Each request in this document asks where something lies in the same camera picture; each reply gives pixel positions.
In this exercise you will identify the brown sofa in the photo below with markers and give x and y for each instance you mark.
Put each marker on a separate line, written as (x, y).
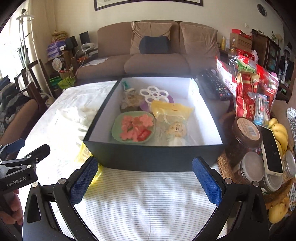
(157, 62)

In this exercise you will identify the grey lid jar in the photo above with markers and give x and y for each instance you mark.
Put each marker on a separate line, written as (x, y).
(251, 162)

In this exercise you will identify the teal clip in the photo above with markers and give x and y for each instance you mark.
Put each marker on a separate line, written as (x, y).
(126, 85)

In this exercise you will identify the brown sofa cushion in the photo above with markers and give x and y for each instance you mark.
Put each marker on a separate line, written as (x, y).
(198, 39)
(138, 34)

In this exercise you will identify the yellow clear plastic packet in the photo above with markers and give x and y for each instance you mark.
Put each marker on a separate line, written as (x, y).
(84, 150)

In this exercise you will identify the round wall clock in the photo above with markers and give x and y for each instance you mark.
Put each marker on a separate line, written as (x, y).
(262, 10)

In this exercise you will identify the round tin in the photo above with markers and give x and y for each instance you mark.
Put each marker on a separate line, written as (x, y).
(57, 64)

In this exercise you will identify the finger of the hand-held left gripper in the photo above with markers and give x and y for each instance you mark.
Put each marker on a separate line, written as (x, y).
(37, 153)
(15, 144)

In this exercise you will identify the papers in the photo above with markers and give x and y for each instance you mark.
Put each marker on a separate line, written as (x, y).
(94, 61)

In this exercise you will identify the green label packet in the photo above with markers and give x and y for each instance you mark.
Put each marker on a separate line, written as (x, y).
(246, 65)

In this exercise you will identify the pile of pink flower cutters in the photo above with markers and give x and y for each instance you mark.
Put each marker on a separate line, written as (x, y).
(135, 122)

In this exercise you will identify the large brown jar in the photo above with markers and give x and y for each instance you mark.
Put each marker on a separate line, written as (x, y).
(238, 143)

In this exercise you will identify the framed wall picture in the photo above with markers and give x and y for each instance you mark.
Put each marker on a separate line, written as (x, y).
(148, 2)

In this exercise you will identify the pile of clothes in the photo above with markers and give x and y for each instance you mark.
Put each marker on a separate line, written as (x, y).
(11, 97)

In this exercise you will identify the clear bag of gold clips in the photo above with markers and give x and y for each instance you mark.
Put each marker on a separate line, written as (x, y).
(130, 100)

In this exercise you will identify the white steamer head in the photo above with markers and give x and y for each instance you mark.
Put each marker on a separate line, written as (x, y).
(87, 46)

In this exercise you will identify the woven straw hat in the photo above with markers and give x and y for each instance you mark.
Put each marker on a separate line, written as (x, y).
(59, 36)

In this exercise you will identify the green bag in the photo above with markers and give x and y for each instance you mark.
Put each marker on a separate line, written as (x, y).
(62, 83)

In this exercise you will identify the white and red snack bag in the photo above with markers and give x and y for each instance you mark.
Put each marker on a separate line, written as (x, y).
(227, 74)

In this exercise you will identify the bunch of bananas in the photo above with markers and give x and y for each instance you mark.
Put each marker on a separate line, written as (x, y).
(281, 132)

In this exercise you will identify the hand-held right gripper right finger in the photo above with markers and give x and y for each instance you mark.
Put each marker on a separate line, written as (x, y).
(207, 183)

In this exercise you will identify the brown padded chair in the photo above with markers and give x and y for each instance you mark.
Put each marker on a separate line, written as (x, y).
(18, 115)

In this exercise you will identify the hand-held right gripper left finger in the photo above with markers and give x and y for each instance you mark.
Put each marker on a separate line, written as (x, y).
(84, 180)

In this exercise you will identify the black remote control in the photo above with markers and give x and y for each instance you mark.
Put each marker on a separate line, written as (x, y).
(212, 84)

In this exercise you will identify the clear lid jar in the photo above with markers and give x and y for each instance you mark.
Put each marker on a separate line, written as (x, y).
(272, 183)

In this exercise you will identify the mosaic glass vase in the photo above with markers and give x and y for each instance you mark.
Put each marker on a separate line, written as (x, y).
(291, 120)

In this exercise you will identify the white garment steamer stand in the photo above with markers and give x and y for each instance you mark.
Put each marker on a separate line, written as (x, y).
(26, 17)

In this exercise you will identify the dark lumbar pillow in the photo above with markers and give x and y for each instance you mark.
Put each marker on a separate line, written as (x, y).
(155, 45)

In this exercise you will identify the wicker basket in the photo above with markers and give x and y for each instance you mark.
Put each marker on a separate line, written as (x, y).
(223, 162)

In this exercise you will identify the red and gold snack bag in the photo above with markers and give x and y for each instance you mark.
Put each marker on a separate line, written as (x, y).
(246, 97)

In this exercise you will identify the white plastic bag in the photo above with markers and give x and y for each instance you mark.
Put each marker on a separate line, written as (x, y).
(74, 115)

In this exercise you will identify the yellow bottle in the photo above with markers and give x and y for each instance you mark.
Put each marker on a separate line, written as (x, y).
(223, 42)

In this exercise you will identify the clear pack of small tools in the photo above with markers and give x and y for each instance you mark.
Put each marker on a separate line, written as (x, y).
(260, 111)

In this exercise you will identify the red candy wrapper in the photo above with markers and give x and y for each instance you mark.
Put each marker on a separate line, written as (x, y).
(144, 134)

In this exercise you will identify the wooden chair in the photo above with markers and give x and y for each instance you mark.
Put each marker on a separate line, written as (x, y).
(42, 71)

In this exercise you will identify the dark wood cabinet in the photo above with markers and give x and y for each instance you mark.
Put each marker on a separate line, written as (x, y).
(263, 46)

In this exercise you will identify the cardboard box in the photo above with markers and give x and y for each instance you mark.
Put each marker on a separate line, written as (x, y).
(242, 41)

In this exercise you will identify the black storage box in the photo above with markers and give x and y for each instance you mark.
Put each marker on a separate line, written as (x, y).
(150, 157)

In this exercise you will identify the clear bag of white items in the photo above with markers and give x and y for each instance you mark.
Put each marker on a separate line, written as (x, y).
(177, 129)

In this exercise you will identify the phone in white case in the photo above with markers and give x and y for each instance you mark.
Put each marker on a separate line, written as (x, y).
(271, 150)

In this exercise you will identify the black speaker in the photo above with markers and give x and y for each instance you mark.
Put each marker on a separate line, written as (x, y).
(84, 37)
(71, 42)

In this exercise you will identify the green plate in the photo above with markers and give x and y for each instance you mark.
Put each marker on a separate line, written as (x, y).
(118, 129)

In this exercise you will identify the yellow mango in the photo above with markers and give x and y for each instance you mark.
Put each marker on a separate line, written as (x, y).
(278, 212)

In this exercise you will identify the glass jar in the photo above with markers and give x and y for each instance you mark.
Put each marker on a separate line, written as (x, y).
(290, 166)

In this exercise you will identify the stack of purple boxes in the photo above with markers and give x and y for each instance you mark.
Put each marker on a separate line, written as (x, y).
(55, 48)

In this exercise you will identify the person's left hand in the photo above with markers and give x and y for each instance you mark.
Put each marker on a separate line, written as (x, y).
(17, 206)

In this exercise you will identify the red clear plastic bag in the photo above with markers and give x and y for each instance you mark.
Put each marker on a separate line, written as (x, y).
(268, 85)

